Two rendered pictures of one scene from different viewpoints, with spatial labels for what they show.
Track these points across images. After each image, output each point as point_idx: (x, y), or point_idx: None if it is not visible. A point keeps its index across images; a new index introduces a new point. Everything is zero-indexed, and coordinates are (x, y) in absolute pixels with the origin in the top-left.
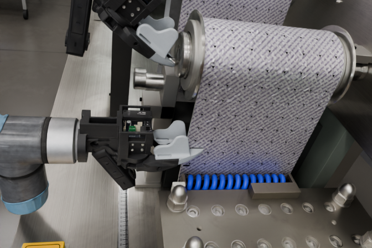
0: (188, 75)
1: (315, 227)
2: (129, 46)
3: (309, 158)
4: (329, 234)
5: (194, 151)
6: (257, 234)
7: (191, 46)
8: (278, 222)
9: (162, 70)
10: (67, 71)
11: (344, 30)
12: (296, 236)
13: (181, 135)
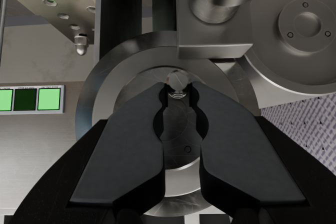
0: (114, 99)
1: (80, 20)
2: (23, 199)
3: (170, 29)
4: (79, 25)
5: None
6: None
7: None
8: (71, 0)
9: (243, 21)
10: None
11: None
12: (63, 9)
13: None
